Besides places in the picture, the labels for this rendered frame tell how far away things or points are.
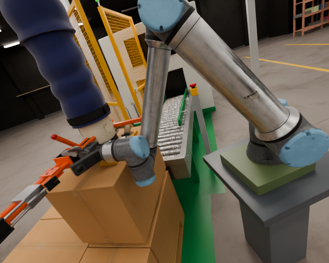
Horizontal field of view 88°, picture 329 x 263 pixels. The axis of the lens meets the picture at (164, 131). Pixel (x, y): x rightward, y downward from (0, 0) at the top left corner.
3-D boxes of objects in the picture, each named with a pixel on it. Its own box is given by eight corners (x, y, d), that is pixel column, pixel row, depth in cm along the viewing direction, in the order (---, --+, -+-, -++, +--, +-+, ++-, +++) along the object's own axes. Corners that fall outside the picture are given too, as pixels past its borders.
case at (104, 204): (123, 172, 150) (103, 133, 133) (166, 166, 138) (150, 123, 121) (83, 243, 98) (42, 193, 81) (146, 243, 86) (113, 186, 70)
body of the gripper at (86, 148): (94, 156, 79) (116, 152, 76) (83, 168, 72) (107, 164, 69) (86, 142, 76) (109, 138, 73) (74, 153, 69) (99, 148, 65)
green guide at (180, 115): (186, 92, 345) (185, 87, 341) (191, 90, 342) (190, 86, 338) (178, 126, 206) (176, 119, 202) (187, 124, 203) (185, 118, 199)
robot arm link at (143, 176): (158, 169, 80) (150, 147, 74) (156, 187, 69) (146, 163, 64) (139, 173, 81) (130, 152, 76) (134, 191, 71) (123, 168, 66)
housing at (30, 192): (35, 194, 63) (27, 185, 61) (49, 192, 61) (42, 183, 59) (18, 211, 57) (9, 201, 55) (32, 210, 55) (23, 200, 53)
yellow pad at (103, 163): (125, 134, 117) (121, 128, 115) (138, 132, 114) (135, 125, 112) (100, 167, 87) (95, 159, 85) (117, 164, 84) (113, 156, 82)
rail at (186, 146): (192, 97, 349) (190, 88, 341) (195, 97, 347) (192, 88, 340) (185, 175, 148) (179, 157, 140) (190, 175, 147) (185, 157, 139)
